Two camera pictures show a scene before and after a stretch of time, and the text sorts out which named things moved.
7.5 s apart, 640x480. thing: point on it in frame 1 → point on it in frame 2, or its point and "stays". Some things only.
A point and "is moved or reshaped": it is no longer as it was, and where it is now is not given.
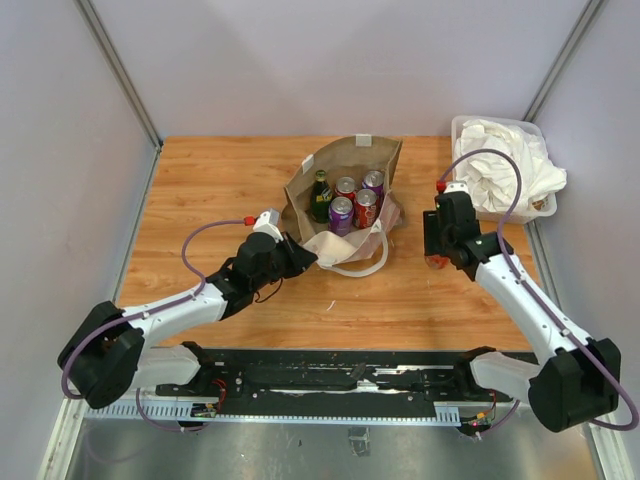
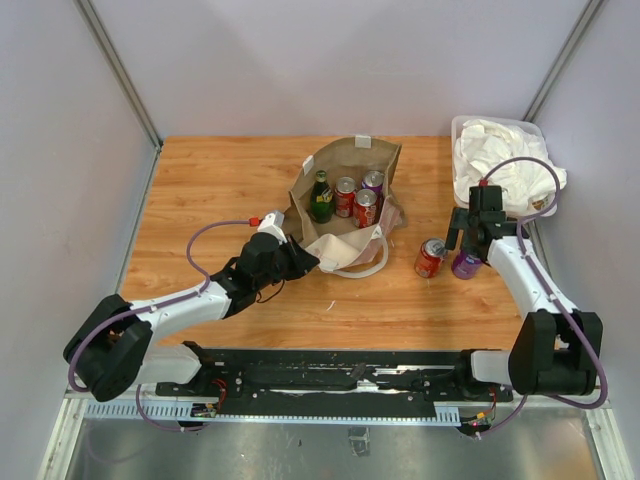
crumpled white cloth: x=492 y=178 stays
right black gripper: x=433 y=245 → x=461 y=220
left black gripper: x=300 y=258 stays
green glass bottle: x=322 y=196 stays
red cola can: x=345 y=186 stays
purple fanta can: x=341 y=211 is moved or reshaped
